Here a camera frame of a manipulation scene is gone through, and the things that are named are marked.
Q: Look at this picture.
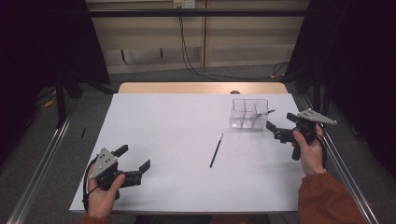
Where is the person's right hand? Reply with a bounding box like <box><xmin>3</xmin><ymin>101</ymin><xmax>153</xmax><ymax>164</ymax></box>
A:
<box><xmin>291</xmin><ymin>123</ymin><xmax>326</xmax><ymax>176</ymax></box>

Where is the white wall socket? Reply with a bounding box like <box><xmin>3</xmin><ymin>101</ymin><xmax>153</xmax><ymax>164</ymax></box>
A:
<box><xmin>173</xmin><ymin>0</ymin><xmax>196</xmax><ymax>9</ymax></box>

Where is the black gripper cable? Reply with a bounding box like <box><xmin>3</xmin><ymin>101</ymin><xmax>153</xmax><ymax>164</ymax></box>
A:
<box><xmin>317</xmin><ymin>123</ymin><xmax>329</xmax><ymax>171</ymax></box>
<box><xmin>81</xmin><ymin>157</ymin><xmax>101</xmax><ymax>213</ymax></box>

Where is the black horizontal frame bar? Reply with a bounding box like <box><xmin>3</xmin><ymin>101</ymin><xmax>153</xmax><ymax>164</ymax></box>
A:
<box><xmin>87</xmin><ymin>8</ymin><xmax>309</xmax><ymax>18</ymax></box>

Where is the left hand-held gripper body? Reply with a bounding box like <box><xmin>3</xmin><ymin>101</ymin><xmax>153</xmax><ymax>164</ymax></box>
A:
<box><xmin>89</xmin><ymin>147</ymin><xmax>144</xmax><ymax>200</ymax></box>

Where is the wooden table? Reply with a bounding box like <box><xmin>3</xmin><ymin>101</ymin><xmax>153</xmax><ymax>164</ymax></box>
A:
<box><xmin>117</xmin><ymin>81</ymin><xmax>289</xmax><ymax>95</ymax></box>

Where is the black pen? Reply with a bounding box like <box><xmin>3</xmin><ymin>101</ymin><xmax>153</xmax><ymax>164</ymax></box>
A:
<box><xmin>255</xmin><ymin>108</ymin><xmax>276</xmax><ymax>119</ymax></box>

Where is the person's left hand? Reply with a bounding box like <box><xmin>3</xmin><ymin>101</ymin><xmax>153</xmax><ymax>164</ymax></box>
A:
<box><xmin>87</xmin><ymin>164</ymin><xmax>126</xmax><ymax>219</ymax></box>

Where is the metal floor rail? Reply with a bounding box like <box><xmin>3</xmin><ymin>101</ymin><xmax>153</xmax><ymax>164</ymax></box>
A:
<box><xmin>295</xmin><ymin>92</ymin><xmax>380</xmax><ymax>224</ymax></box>
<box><xmin>6</xmin><ymin>96</ymin><xmax>82</xmax><ymax>224</ymax></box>

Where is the black metal stand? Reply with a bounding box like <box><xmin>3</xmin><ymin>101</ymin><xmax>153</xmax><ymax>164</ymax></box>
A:
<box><xmin>54</xmin><ymin>70</ymin><xmax>68</xmax><ymax>129</ymax></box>

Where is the black pen refill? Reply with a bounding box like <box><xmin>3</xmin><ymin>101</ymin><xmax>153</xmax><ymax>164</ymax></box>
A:
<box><xmin>209</xmin><ymin>133</ymin><xmax>225</xmax><ymax>169</ymax></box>

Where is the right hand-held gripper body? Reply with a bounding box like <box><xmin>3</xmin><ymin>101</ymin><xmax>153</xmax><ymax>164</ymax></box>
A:
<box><xmin>274</xmin><ymin>107</ymin><xmax>338</xmax><ymax>161</ymax></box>

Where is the black curtain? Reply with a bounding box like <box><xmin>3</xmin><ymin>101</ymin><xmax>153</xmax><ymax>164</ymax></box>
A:
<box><xmin>286</xmin><ymin>0</ymin><xmax>396</xmax><ymax>180</ymax></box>
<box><xmin>0</xmin><ymin>0</ymin><xmax>110</xmax><ymax>162</ymax></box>

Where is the black power cable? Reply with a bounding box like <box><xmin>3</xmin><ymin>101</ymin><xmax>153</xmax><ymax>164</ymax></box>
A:
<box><xmin>177</xmin><ymin>6</ymin><xmax>290</xmax><ymax>82</ymax></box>

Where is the clear acrylic pen holder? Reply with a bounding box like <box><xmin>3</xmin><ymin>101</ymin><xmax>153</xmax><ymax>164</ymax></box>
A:
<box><xmin>229</xmin><ymin>98</ymin><xmax>270</xmax><ymax>131</ymax></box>

